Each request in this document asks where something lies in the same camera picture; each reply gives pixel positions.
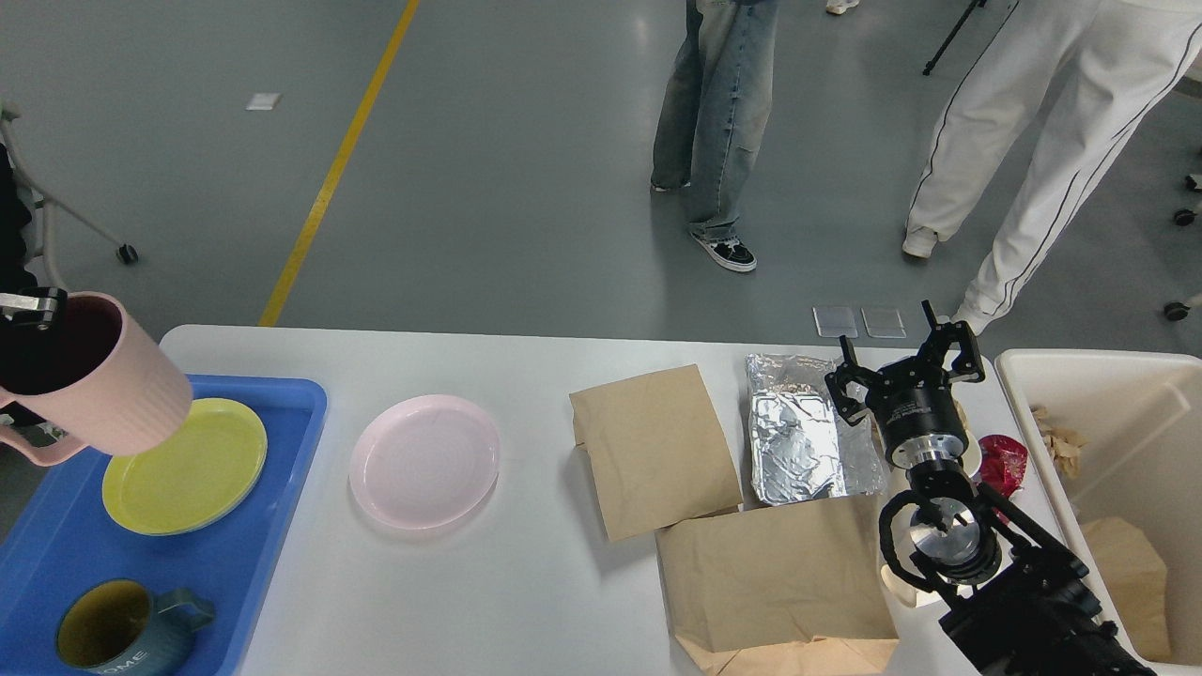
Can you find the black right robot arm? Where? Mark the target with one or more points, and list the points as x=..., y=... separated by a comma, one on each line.
x=1017, y=599

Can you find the yellow plate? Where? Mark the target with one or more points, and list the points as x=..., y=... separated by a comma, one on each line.
x=194, y=478

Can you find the white paper on floor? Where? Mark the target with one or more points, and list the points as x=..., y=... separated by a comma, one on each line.
x=263, y=101

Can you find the grey wheeled frame left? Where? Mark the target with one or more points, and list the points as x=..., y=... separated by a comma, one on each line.
x=47, y=207

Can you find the black tripod leg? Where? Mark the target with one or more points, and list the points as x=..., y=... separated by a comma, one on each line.
x=952, y=34

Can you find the white plastic bin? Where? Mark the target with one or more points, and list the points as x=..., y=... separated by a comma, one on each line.
x=1139, y=413

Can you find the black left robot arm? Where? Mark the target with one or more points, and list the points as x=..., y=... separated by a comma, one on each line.
x=14, y=218

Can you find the clear floor plate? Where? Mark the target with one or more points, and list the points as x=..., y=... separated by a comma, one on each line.
x=883, y=322
x=835, y=321

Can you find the large brown paper bag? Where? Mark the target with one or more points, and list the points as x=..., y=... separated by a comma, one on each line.
x=787, y=590

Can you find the aluminium foil tray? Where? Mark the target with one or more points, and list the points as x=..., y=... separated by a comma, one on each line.
x=801, y=449

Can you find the brown bag in bin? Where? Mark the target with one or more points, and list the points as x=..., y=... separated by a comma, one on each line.
x=1136, y=579

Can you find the left clear floor plate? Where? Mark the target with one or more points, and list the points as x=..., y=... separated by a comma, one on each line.
x=835, y=321

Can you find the small brown paper bag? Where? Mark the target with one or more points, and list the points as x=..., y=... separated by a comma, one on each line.
x=657, y=452

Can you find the right clear floor plate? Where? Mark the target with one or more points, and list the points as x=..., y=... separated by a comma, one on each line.
x=883, y=322

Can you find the blue plastic tray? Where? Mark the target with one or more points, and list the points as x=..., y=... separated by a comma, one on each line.
x=65, y=543

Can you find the crumpled paper scraps in bin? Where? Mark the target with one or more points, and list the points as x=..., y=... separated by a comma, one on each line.
x=1065, y=444

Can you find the person in white striped pants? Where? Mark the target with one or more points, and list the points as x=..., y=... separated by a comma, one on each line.
x=1099, y=67

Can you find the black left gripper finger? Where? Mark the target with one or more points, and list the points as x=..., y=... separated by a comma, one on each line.
x=37, y=308

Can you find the pink plate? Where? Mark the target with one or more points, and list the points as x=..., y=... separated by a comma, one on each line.
x=425, y=463

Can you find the pink ribbed mug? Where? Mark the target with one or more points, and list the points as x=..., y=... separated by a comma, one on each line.
x=94, y=373

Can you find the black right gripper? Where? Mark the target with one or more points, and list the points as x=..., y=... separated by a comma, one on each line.
x=910, y=400

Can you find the person in blue jeans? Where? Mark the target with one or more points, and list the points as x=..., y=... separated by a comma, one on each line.
x=716, y=107

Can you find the red crumpled wrapper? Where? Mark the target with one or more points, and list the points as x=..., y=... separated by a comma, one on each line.
x=1003, y=462

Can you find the dark teal mug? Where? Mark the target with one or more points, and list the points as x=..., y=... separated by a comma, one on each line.
x=121, y=628

